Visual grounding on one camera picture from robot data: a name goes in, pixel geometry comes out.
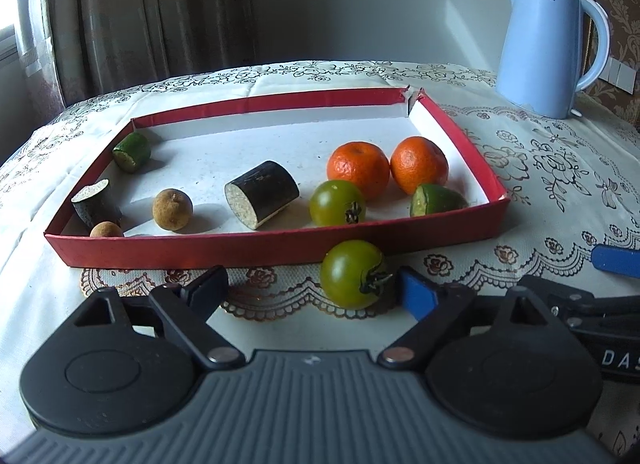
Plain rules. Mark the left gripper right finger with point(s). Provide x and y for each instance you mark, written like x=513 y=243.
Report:
x=439 y=311

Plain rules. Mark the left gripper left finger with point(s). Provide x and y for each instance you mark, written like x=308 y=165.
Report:
x=184 y=311

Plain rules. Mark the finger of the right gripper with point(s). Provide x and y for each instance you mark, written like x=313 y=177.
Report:
x=616 y=260

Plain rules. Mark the green tomato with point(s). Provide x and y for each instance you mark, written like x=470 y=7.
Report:
x=354 y=274
x=337 y=202

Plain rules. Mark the brown longan fruit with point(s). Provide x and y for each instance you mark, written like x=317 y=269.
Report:
x=172 y=209
x=106 y=229

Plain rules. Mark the green cucumber wedge piece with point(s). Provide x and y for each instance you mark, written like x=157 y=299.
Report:
x=428 y=199

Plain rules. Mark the orange mandarin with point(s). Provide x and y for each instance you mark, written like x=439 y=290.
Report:
x=417 y=160
x=362 y=163

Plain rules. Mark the green cucumber chunk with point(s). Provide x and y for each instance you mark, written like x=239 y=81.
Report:
x=132 y=153

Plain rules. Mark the white embroidered tablecloth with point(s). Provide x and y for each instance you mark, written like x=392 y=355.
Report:
x=573 y=184

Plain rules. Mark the red cardboard tray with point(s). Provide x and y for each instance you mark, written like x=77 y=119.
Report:
x=199 y=149

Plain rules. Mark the light blue electric kettle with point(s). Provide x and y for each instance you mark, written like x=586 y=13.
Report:
x=540 y=67

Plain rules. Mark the brown patterned curtain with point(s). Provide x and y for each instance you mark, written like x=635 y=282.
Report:
x=72 y=50

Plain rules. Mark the white wall switch panel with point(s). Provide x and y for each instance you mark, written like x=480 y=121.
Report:
x=619 y=74

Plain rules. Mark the window with grey frame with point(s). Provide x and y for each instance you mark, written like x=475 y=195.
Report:
x=14 y=21

